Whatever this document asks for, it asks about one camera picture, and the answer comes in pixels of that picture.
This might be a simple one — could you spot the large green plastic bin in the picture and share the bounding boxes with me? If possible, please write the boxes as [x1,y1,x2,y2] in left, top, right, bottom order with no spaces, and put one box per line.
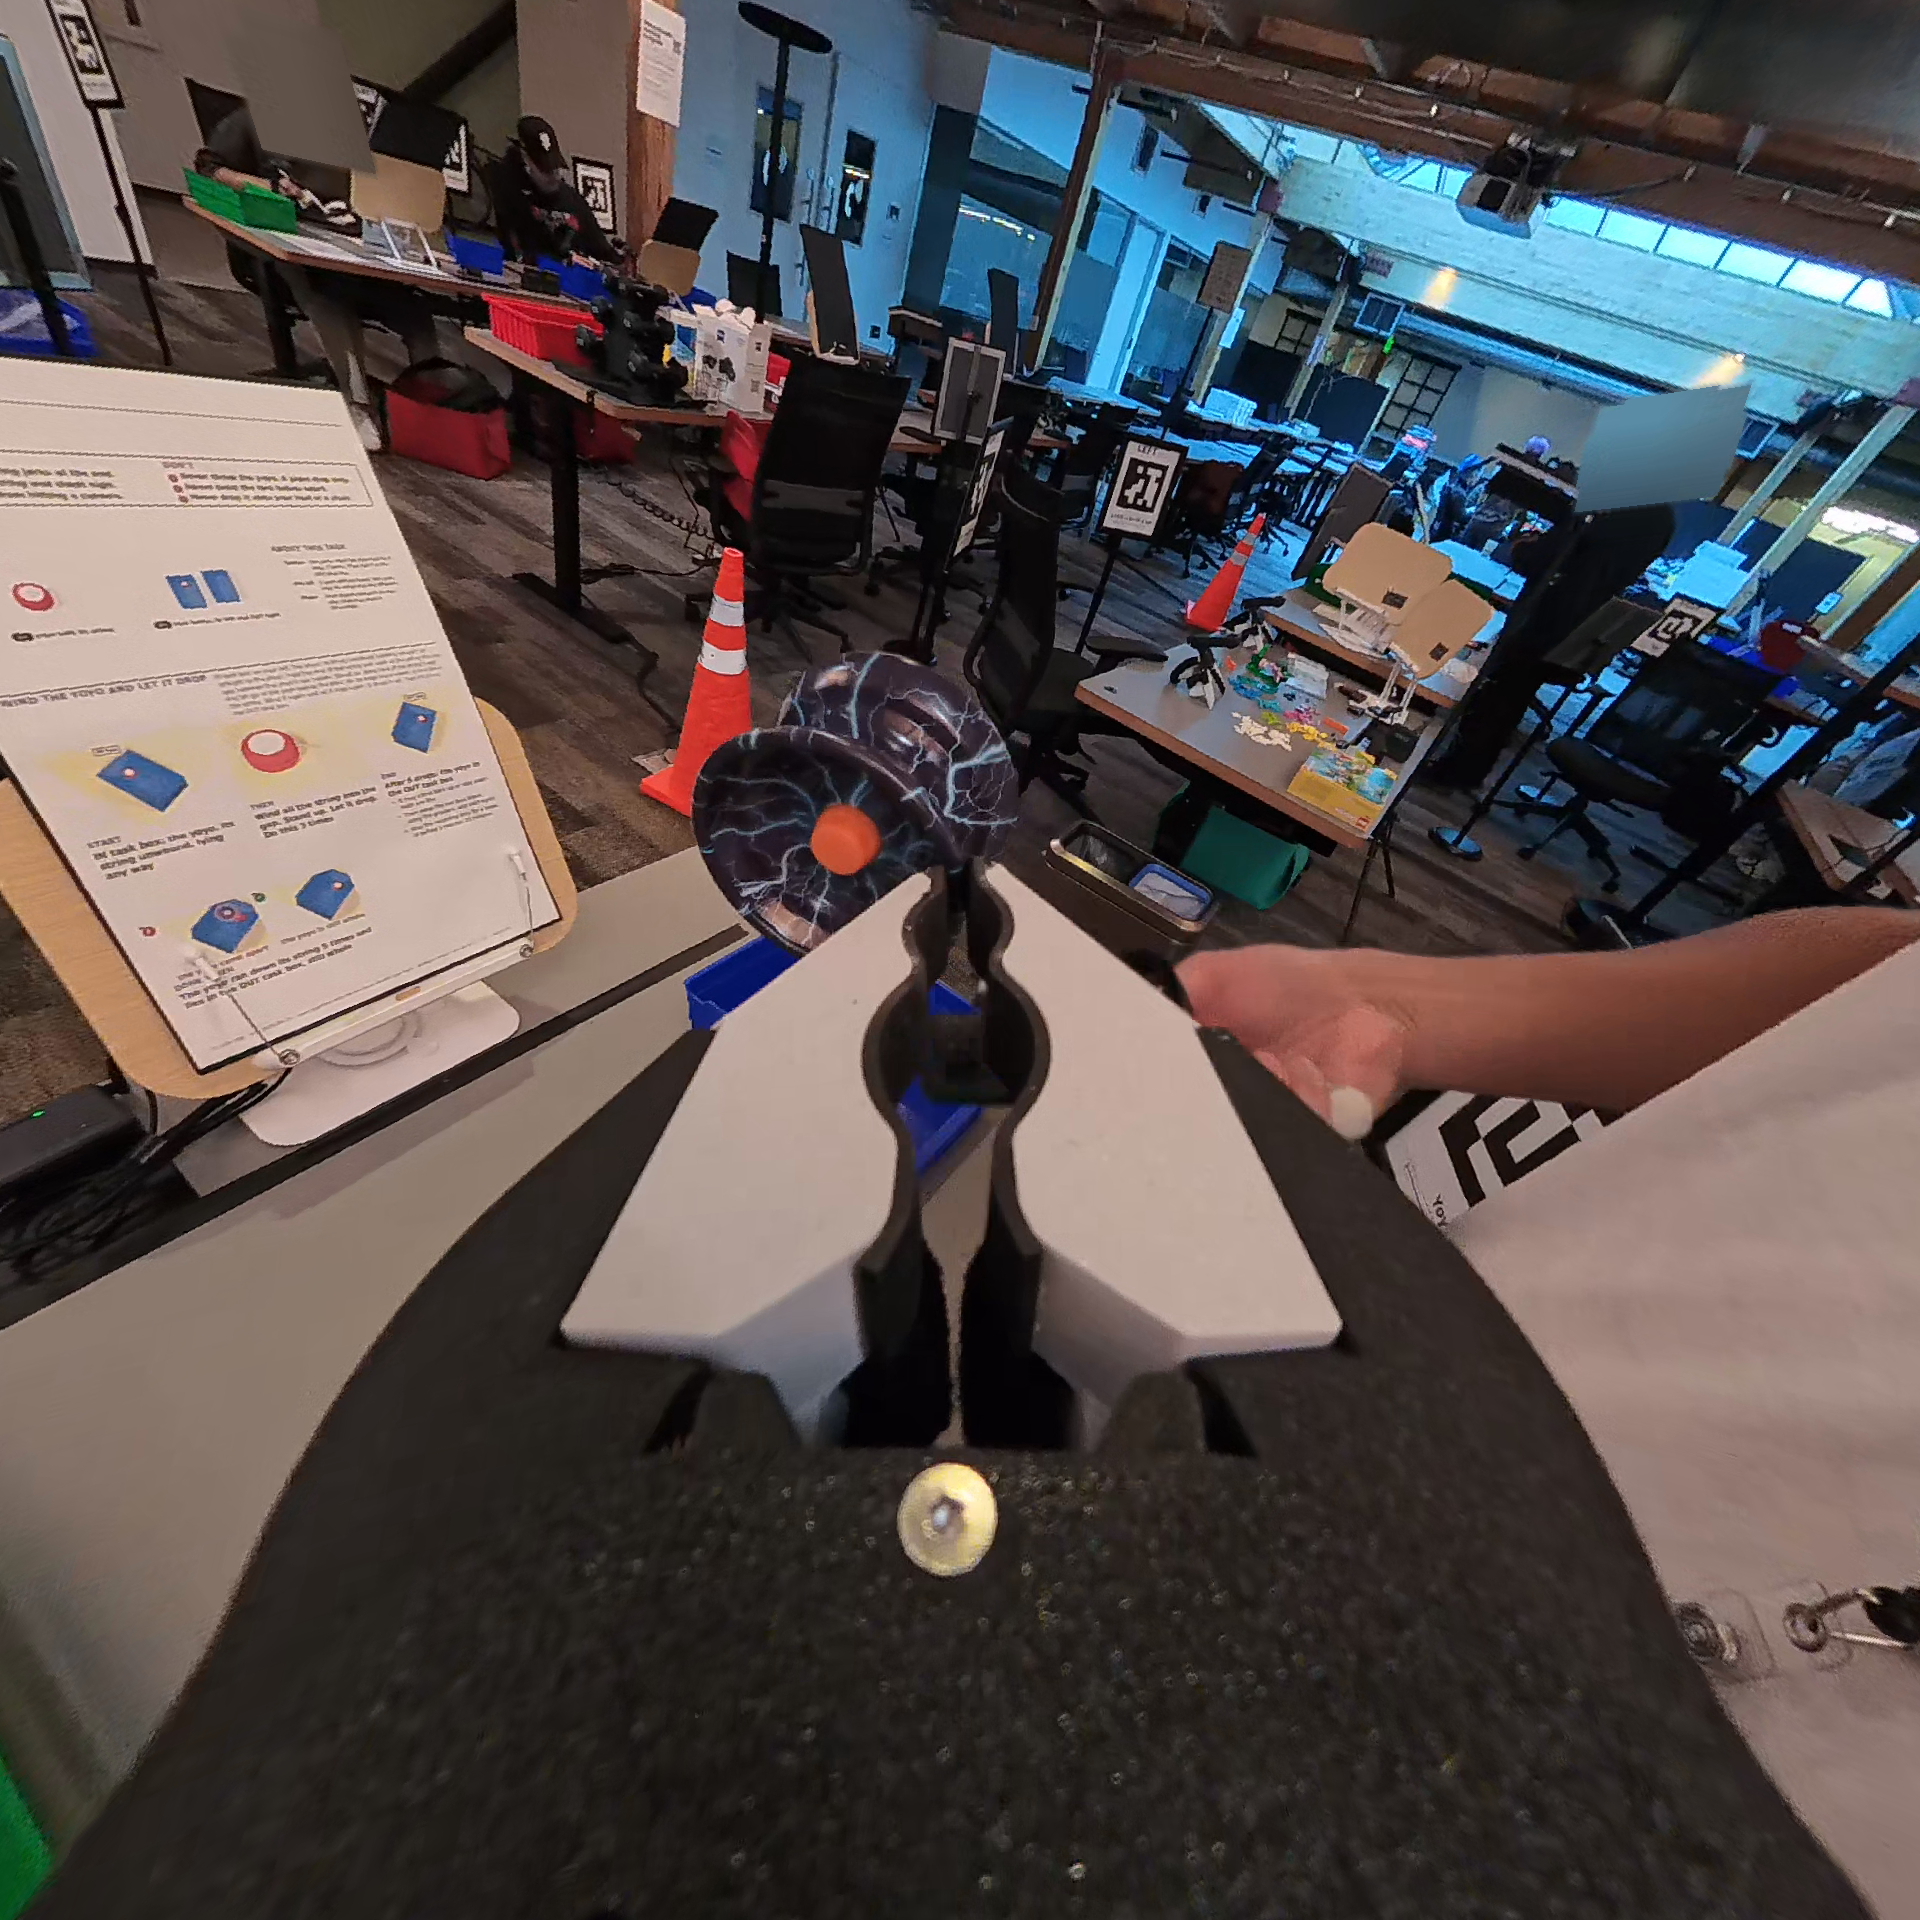
[0,1703,57,1920]

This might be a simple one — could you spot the wooden table with toys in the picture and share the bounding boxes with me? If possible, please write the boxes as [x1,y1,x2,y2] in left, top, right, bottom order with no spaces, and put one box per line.
[1075,597,1466,940]

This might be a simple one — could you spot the black office chair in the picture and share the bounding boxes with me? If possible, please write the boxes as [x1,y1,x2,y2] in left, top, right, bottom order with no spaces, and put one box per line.
[962,461,1169,805]
[1499,637,1801,902]
[717,354,913,640]

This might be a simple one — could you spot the metal badge clip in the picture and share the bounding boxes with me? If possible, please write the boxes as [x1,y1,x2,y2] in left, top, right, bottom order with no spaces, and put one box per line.
[1784,1582,1920,1654]

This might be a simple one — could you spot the black cables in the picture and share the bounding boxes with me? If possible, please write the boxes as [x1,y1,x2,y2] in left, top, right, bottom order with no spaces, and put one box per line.
[0,1071,295,1307]

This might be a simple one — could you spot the small green plastic bin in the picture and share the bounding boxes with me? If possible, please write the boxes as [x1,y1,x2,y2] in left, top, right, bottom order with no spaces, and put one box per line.
[184,167,300,236]

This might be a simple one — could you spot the long wooden work table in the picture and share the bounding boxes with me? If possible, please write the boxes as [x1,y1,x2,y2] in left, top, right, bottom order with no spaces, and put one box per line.
[184,195,602,394]

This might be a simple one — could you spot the black trash bin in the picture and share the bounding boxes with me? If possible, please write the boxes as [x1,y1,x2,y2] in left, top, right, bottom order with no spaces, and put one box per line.
[1044,820,1221,940]

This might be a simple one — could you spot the pale wooden tablet stand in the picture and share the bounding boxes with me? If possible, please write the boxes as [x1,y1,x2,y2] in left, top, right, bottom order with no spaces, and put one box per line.
[1320,520,1498,714]

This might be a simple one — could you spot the white stand base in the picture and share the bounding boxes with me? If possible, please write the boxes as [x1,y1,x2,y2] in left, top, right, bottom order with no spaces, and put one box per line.
[240,983,522,1148]

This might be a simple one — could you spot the large orange traffic cone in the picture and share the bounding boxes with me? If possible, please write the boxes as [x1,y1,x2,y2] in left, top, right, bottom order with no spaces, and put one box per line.
[640,547,757,818]

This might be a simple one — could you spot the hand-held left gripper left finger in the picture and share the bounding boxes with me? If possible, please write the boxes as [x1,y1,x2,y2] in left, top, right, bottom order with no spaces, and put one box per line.
[562,867,959,1444]

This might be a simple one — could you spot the black power adapter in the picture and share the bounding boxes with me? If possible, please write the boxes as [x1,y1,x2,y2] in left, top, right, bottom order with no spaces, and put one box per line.
[0,1085,141,1194]

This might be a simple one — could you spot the white instruction sheet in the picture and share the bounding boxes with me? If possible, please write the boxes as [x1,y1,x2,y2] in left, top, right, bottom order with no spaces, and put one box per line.
[0,357,562,1071]

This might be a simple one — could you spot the red bag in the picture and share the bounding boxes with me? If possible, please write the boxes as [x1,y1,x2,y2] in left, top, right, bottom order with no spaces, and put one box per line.
[385,364,514,483]

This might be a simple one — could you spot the blue plastic bin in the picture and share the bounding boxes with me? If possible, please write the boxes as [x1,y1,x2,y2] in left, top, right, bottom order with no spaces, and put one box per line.
[683,931,987,1174]

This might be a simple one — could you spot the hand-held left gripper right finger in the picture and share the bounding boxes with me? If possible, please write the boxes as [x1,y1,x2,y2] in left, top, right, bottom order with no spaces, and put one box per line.
[965,864,1346,1444]

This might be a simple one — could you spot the white cardboard boxes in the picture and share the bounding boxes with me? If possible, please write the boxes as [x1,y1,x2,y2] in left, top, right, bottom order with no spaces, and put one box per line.
[682,303,778,418]

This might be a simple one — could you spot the small marker sign on stand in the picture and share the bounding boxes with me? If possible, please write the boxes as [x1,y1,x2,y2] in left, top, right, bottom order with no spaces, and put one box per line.
[1099,438,1188,539]

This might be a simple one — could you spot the yellow toy box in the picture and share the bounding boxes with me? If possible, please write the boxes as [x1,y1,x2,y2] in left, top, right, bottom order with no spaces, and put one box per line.
[1287,748,1401,836]

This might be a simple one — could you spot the wooden standing desk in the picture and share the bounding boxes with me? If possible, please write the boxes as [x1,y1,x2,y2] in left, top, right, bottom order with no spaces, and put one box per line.
[461,323,797,646]

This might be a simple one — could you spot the green bag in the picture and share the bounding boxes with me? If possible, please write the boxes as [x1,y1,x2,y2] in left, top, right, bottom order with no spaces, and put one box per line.
[1161,787,1312,912]

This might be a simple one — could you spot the dark marbled yoyo orange hub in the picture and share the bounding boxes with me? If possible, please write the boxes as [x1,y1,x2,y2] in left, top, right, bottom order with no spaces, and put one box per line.
[691,651,1021,962]

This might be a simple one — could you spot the wooden stand board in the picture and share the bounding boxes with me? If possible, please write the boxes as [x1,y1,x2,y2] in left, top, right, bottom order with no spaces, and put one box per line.
[0,696,578,1101]

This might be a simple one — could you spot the person's right forearm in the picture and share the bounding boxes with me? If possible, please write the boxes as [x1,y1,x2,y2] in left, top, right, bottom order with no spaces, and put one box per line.
[1381,906,1920,1120]

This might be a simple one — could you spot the small orange traffic cone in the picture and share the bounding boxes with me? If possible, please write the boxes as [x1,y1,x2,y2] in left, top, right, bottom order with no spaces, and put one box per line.
[1184,517,1268,634]

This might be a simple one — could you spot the black camera rig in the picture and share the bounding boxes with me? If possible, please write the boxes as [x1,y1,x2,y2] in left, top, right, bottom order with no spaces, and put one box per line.
[577,276,682,408]

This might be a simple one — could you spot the red plastic bin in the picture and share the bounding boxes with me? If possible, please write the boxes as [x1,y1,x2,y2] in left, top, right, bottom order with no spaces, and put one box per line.
[482,293,605,366]

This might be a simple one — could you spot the black white marker card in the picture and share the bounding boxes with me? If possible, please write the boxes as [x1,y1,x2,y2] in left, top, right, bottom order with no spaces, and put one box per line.
[1381,1092,1629,1234]

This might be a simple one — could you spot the person's right hand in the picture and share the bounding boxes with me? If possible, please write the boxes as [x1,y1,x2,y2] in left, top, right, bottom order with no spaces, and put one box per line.
[1176,943,1409,1142]

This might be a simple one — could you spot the ceiling projector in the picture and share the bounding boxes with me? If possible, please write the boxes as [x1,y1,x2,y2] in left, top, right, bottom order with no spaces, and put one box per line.
[1458,138,1575,240]

